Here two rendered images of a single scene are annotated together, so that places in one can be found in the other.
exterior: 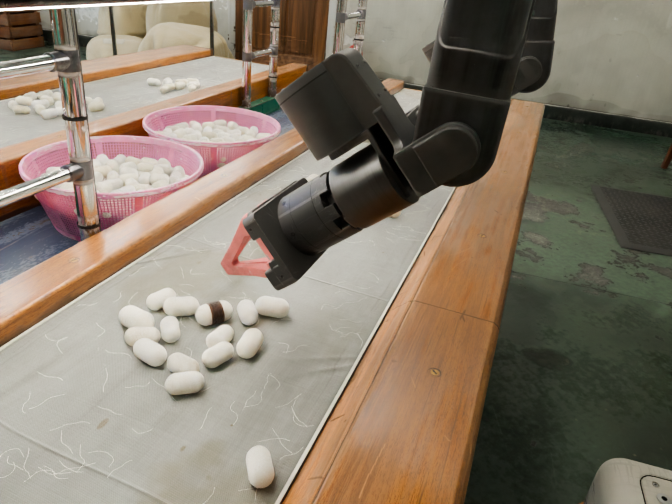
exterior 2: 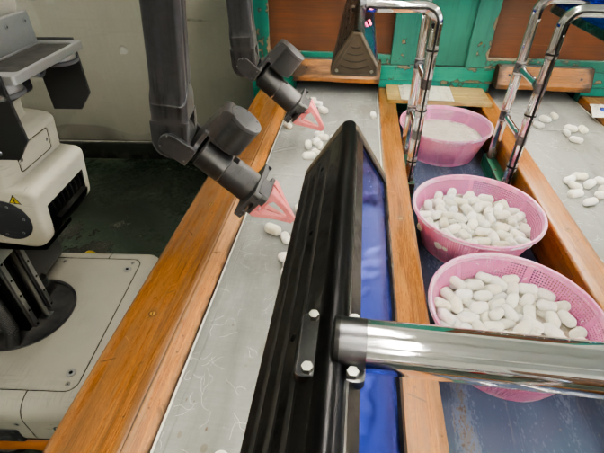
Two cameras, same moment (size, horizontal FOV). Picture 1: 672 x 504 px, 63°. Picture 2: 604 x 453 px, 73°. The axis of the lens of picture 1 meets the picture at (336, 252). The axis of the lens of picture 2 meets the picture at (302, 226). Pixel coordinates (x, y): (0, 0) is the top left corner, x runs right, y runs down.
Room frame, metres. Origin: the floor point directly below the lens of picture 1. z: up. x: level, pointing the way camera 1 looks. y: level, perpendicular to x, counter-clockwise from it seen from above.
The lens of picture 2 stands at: (1.43, -0.14, 1.26)
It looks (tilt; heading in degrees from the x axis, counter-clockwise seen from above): 38 degrees down; 169
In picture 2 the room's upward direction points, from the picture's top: straight up
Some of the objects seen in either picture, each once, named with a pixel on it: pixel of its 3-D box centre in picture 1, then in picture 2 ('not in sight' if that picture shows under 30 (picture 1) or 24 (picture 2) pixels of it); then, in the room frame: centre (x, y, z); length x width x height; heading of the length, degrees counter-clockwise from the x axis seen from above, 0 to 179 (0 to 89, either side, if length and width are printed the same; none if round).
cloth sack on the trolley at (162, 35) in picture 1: (179, 56); not in sight; (3.78, 1.16, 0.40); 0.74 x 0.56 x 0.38; 168
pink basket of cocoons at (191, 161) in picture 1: (118, 189); (472, 224); (0.81, 0.36, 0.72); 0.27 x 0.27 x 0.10
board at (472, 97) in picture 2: not in sight; (436, 95); (0.18, 0.56, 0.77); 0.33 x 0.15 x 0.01; 72
